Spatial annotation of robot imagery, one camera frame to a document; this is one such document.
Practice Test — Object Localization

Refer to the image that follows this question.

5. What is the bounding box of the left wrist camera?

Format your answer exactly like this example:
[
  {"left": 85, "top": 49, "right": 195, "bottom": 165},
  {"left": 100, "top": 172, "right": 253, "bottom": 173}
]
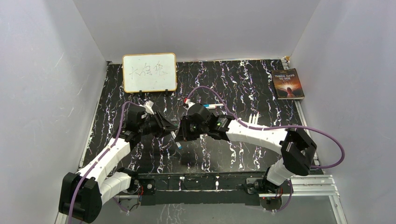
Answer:
[{"left": 143, "top": 100, "right": 154, "bottom": 114}]

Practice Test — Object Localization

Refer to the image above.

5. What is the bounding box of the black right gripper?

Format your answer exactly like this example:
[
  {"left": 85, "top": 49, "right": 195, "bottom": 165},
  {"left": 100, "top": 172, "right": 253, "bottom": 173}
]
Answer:
[{"left": 176, "top": 116, "right": 208, "bottom": 142}]

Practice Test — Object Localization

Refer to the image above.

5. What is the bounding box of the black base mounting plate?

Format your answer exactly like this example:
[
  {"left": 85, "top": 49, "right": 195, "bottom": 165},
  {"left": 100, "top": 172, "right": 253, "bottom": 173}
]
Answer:
[{"left": 136, "top": 171, "right": 265, "bottom": 206}]

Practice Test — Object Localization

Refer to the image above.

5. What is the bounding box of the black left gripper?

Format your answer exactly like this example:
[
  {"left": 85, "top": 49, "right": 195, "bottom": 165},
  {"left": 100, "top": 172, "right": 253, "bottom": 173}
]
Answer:
[{"left": 139, "top": 112, "right": 177, "bottom": 139}]

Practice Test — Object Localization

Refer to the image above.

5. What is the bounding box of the dark paperback book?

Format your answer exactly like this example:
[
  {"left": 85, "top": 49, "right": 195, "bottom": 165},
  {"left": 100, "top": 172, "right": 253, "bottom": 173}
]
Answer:
[{"left": 271, "top": 68, "right": 305, "bottom": 100}]

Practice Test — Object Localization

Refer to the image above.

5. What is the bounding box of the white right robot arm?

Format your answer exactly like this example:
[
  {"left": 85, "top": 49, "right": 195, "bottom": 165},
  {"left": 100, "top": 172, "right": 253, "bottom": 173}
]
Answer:
[{"left": 175, "top": 104, "right": 317, "bottom": 193}]

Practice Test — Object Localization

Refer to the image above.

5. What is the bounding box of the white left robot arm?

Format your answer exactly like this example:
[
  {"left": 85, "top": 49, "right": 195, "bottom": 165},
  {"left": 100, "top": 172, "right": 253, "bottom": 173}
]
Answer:
[{"left": 58, "top": 103, "right": 177, "bottom": 223}]

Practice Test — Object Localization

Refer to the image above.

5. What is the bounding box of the small whiteboard with writing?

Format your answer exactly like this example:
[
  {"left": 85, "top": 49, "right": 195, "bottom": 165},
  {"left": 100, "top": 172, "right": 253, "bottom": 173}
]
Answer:
[{"left": 122, "top": 53, "right": 177, "bottom": 93}]

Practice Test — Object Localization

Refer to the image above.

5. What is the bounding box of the aluminium frame rail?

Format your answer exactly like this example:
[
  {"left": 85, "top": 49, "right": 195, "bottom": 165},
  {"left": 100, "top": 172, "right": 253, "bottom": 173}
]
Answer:
[{"left": 61, "top": 175, "right": 340, "bottom": 199}]

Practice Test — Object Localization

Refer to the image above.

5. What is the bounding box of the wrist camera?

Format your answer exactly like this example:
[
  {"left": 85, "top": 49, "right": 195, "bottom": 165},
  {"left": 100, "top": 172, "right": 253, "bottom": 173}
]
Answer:
[
  {"left": 143, "top": 100, "right": 154, "bottom": 114},
  {"left": 183, "top": 98, "right": 195, "bottom": 110}
]

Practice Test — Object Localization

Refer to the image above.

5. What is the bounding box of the light blue capped marker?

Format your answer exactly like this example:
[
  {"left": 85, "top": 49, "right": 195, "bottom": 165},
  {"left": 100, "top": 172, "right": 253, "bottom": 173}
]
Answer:
[{"left": 204, "top": 104, "right": 224, "bottom": 109}]

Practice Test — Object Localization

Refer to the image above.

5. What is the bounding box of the pink capped marker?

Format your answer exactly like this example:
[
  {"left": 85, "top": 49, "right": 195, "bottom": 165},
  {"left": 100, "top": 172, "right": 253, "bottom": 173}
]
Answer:
[{"left": 170, "top": 131, "right": 183, "bottom": 151}]

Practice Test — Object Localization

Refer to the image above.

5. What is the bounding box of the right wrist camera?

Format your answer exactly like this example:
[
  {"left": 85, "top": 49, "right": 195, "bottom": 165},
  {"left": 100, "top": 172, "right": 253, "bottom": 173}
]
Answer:
[{"left": 183, "top": 98, "right": 195, "bottom": 110}]

